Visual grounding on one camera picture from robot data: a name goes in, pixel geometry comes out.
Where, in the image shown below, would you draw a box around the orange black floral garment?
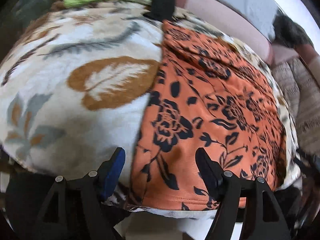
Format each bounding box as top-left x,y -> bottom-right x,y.
128,21 -> 286,211

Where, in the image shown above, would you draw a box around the brown grey quilted blanket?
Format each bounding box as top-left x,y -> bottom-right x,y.
272,58 -> 319,155

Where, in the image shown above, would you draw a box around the pink bed sheet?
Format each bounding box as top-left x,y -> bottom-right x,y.
176,0 -> 299,64

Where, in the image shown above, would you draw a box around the dark furry cushion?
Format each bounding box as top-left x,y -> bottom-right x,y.
273,15 -> 314,49

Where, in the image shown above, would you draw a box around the grey pillow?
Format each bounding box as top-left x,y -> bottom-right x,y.
217,0 -> 282,42

